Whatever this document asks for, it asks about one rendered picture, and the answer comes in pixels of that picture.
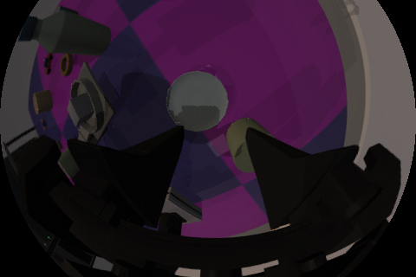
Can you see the brown ring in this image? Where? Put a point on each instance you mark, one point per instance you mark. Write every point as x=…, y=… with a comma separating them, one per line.
x=69, y=60

